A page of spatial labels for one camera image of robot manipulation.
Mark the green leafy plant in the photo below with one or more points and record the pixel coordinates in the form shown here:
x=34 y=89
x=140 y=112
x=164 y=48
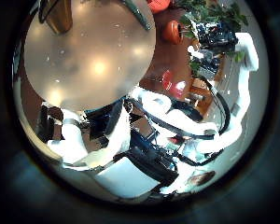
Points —
x=214 y=12

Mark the orange round lamp shade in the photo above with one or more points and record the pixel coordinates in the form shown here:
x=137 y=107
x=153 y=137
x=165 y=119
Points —
x=158 y=4

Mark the amber glass vase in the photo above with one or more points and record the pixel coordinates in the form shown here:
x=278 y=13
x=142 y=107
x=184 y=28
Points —
x=60 y=15

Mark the red round stool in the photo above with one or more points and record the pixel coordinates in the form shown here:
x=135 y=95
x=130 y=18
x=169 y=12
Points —
x=166 y=79

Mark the orange flower pot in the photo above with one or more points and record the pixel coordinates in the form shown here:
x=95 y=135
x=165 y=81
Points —
x=172 y=31

